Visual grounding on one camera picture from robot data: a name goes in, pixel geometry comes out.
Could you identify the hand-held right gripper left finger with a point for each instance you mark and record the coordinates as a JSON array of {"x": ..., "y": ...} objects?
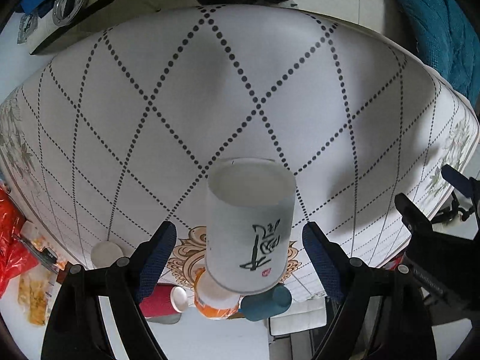
[{"x": 157, "y": 258}]

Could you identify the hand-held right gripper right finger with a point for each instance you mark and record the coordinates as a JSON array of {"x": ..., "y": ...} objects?
[{"x": 322, "y": 260}]

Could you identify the white paper cup black print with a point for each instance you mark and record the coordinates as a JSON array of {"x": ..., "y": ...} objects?
[{"x": 240, "y": 225}]

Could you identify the red paper cup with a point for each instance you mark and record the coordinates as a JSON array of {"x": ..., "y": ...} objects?
[{"x": 155, "y": 302}]

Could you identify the small plain white paper cup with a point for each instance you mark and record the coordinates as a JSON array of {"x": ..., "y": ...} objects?
[{"x": 107, "y": 255}]

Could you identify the orange paper cup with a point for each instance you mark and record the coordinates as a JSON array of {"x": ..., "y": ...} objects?
[{"x": 215, "y": 309}]

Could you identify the teal paper cup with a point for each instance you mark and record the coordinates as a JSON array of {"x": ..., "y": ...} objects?
[{"x": 258, "y": 305}]

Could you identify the white dotted tablecloth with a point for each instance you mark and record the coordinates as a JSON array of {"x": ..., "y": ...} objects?
[{"x": 150, "y": 138}]

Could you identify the clear yellow snack packet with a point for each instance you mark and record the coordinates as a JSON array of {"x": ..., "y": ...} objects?
[{"x": 33, "y": 296}]

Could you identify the red plastic bag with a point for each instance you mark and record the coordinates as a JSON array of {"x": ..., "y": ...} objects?
[{"x": 11, "y": 232}]

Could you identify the white box with black edge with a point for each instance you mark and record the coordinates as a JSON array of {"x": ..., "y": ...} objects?
[{"x": 101, "y": 3}]

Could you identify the teal quilted blanket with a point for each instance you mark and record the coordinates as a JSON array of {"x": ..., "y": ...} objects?
[{"x": 438, "y": 18}]

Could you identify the round metal disc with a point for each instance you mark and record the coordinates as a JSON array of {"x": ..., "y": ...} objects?
[{"x": 71, "y": 0}]

